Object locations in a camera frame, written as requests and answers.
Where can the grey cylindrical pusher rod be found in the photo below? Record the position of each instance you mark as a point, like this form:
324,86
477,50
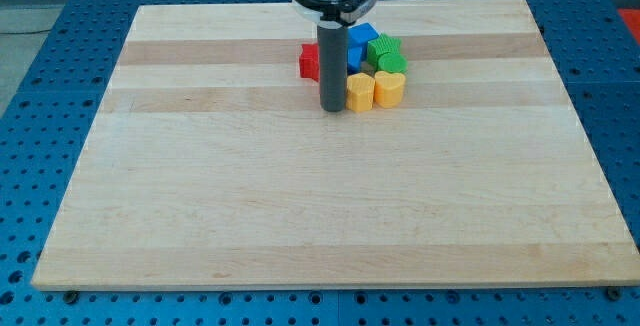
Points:
333,60

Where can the yellow hexagon block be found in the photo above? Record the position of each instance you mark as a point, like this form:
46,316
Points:
360,92

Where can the blue cube block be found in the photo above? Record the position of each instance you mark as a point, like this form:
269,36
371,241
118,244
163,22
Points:
359,35

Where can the red block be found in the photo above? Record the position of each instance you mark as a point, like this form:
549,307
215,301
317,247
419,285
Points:
309,61

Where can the green star block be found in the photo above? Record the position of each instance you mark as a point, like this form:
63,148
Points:
380,46

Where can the green cylinder block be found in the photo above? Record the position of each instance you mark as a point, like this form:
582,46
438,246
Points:
392,63

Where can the yellow heart block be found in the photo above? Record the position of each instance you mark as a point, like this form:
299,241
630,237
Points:
389,88

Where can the light wooden board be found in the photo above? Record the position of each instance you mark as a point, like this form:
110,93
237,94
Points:
210,164

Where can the red object at edge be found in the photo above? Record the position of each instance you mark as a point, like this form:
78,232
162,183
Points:
631,18

